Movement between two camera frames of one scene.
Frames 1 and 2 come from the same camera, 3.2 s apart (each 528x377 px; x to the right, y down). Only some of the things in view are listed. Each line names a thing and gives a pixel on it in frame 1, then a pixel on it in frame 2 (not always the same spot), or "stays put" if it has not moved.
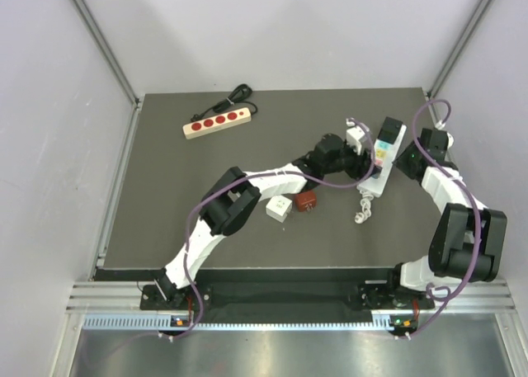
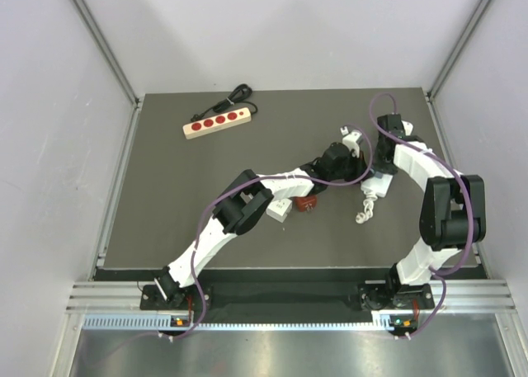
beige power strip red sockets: [216, 123] stays put
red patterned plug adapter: [306, 202] stays put
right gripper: [401, 160] -> [385, 168]
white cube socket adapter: [278, 207] stays put
